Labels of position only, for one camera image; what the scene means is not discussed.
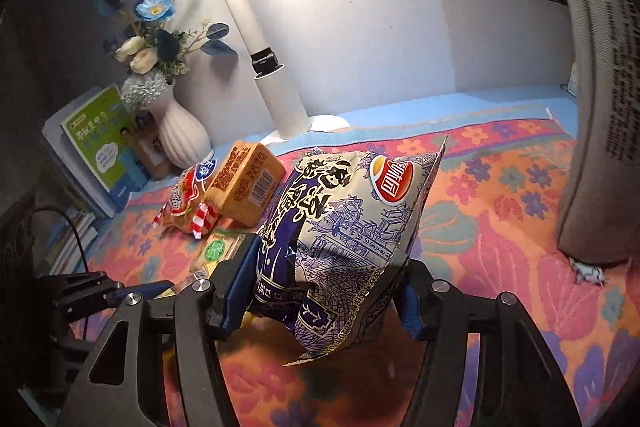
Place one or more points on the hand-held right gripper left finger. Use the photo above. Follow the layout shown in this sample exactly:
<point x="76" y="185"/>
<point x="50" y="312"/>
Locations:
<point x="240" y="279"/>

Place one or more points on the small blue white wrapper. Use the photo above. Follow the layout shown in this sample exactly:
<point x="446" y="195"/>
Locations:
<point x="590" y="272"/>

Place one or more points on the red striped snack packet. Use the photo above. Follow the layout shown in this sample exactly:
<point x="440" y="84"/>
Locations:
<point x="187" y="202"/>

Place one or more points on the blue and white artificial flowers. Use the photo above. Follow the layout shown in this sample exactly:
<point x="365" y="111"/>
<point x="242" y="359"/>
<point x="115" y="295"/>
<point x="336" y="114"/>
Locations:
<point x="150" y="42"/>

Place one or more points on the large grey printed bag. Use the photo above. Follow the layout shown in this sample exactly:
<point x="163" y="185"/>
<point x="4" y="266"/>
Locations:
<point x="600" y="132"/>

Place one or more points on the white ribbed vase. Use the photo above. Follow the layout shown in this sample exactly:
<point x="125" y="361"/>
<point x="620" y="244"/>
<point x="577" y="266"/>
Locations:
<point x="182" y="132"/>

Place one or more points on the stack of notebooks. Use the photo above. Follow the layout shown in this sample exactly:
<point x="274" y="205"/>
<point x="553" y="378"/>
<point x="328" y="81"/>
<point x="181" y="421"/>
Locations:
<point x="65" y="177"/>

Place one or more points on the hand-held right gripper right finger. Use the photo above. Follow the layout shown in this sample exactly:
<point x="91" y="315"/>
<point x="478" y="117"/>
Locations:
<point x="410" y="302"/>

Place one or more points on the green label snack packet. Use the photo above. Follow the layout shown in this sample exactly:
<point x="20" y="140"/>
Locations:
<point x="217" y="249"/>

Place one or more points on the purple white chip bag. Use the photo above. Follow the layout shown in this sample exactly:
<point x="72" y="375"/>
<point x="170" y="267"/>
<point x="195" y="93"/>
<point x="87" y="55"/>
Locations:
<point x="340" y="232"/>

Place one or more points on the floral patterned cloth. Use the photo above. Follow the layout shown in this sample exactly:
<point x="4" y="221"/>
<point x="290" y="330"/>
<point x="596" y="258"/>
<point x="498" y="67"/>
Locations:
<point x="500" y="232"/>

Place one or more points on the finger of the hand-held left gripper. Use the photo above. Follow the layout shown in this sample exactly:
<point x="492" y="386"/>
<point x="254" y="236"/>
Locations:
<point x="75" y="352"/>
<point x="145" y="291"/>

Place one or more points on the green cover book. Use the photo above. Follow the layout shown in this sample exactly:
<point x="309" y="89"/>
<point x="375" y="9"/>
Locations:
<point x="95" y="137"/>

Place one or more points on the light blue cloth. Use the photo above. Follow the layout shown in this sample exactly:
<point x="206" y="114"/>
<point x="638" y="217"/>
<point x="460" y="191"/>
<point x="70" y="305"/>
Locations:
<point x="450" y="107"/>

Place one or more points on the orange cracker pack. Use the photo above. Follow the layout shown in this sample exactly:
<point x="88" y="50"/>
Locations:
<point x="240" y="182"/>

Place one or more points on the brown cardboard box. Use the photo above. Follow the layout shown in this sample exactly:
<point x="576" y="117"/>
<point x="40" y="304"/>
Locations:
<point x="150" y="154"/>

